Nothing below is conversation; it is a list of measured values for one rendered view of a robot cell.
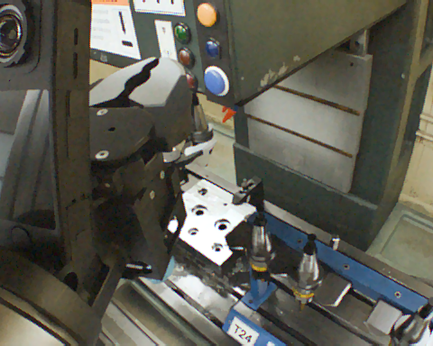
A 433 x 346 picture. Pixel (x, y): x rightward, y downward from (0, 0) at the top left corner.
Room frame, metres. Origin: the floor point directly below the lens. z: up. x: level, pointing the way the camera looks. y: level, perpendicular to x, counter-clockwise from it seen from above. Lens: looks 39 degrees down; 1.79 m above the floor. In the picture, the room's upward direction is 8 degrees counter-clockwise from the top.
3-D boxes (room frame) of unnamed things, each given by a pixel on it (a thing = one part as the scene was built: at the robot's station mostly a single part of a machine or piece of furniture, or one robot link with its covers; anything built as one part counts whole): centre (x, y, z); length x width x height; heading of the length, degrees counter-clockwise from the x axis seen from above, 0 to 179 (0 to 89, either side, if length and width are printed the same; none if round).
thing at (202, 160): (0.69, 0.03, 1.27); 0.09 x 0.03 x 0.06; 110
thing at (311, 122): (1.03, -0.31, 1.16); 0.48 x 0.05 x 0.51; 42
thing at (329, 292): (0.32, -0.18, 1.21); 0.07 x 0.05 x 0.01; 132
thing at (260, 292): (0.52, -0.07, 1.05); 0.10 x 0.05 x 0.30; 132
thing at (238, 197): (0.85, -0.09, 0.97); 0.13 x 0.03 x 0.15; 132
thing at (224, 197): (0.76, 0.04, 0.97); 0.29 x 0.23 x 0.05; 42
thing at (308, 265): (0.36, -0.14, 1.26); 0.04 x 0.04 x 0.07
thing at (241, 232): (0.48, -0.03, 1.21); 0.07 x 0.05 x 0.01; 132
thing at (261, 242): (0.44, -0.07, 1.26); 0.04 x 0.04 x 0.07
